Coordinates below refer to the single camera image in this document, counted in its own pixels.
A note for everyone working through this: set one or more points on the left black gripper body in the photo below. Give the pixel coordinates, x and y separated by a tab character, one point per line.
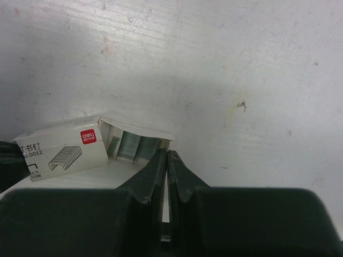
13	167

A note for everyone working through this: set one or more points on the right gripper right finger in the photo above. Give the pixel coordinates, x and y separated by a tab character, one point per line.
238	221

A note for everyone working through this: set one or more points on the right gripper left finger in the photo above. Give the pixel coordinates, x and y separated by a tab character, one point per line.
125	221

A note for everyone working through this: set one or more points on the small strip of staples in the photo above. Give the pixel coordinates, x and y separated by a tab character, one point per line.
128	146

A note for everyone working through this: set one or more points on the staple box with red dot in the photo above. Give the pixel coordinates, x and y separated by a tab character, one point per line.
64	149

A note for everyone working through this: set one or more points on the open white staple box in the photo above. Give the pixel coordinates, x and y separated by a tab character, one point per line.
113	124

